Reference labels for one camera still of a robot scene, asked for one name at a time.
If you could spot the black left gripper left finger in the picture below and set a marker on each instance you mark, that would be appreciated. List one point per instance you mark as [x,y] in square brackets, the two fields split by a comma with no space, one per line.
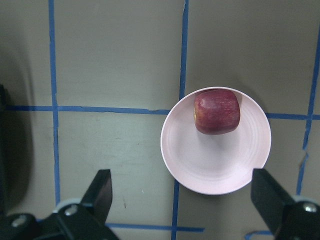
[86,220]

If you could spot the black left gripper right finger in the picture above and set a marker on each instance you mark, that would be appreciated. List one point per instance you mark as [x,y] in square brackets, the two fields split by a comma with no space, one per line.
[288,217]

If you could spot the red apple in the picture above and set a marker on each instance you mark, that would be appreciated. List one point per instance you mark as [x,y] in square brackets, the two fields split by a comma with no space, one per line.
[216,112]

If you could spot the pink plate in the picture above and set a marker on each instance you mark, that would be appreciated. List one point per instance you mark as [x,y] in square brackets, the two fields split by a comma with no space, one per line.
[215,164]

